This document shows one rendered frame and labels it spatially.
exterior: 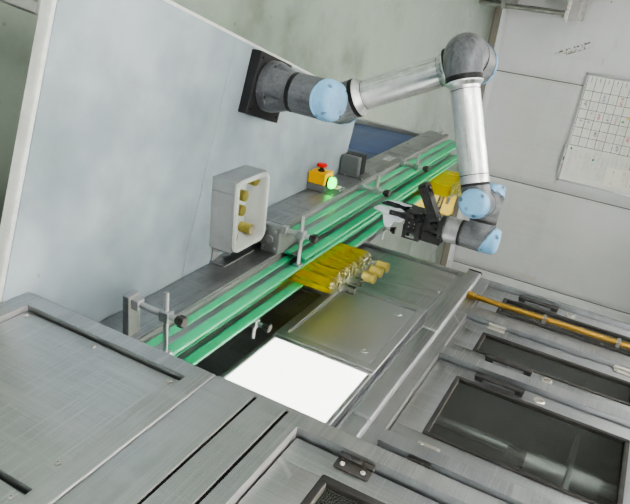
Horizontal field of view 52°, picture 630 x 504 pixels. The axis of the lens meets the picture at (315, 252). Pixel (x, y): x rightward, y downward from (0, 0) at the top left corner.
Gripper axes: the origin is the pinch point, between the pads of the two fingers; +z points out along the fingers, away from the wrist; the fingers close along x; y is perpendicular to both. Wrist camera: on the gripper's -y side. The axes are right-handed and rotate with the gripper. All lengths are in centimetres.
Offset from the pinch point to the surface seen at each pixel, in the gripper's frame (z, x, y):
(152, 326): 31, -65, 24
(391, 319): -6.0, 10.9, 42.6
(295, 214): 32.1, 6.8, 14.5
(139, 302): 30, -71, 14
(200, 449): -15, -107, 8
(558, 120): 23, 591, 66
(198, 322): 26, -53, 26
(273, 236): 31.8, -7.0, 18.1
